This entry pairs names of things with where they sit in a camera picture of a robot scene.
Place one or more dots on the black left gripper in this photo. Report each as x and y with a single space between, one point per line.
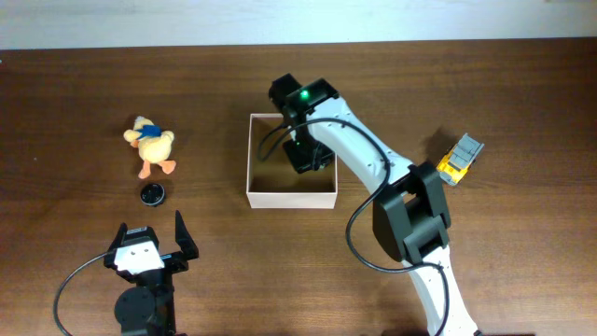
180 260

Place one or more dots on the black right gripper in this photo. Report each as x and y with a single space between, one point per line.
307 157

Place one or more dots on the yellow grey toy dump truck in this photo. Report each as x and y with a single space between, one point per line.
455 164

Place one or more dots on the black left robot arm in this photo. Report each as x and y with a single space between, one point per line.
147 308

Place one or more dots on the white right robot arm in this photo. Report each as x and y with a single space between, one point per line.
411 217

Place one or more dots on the black round knob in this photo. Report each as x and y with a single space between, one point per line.
153 194

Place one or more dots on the pink open box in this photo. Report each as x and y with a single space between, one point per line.
275 184

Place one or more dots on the yellow plush duck toy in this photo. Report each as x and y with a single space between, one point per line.
153 144

